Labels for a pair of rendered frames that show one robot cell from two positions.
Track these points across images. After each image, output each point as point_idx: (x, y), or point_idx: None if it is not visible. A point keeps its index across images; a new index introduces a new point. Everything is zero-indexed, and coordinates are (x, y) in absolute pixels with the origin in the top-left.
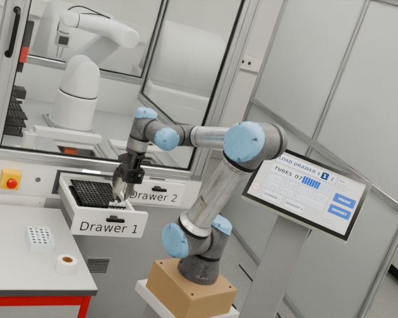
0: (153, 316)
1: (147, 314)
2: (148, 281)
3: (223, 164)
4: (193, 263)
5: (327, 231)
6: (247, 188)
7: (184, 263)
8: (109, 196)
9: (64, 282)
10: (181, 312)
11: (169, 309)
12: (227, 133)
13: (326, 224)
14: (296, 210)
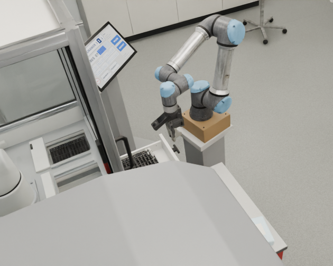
0: (209, 146)
1: (205, 151)
2: (205, 139)
3: (230, 51)
4: (209, 108)
5: (131, 57)
6: (98, 86)
7: (206, 114)
8: (138, 158)
9: (226, 176)
10: (228, 123)
11: (221, 131)
12: (233, 36)
13: (127, 56)
14: (117, 66)
